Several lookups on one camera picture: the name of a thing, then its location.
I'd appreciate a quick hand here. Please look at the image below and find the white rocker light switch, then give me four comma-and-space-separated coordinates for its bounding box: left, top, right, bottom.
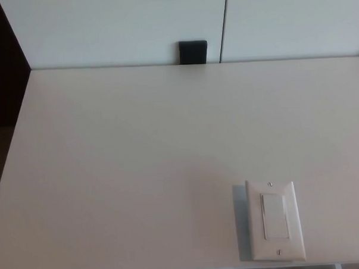
232, 177, 307, 265

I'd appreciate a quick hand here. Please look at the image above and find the white lettered cabinet door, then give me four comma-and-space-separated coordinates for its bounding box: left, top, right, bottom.
0, 0, 231, 73

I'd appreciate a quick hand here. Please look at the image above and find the white plain cabinet door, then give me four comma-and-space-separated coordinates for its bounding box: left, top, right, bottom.
217, 0, 359, 64

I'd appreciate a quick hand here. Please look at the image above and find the dark brown cabinet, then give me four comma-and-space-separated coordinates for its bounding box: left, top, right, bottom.
0, 0, 36, 129

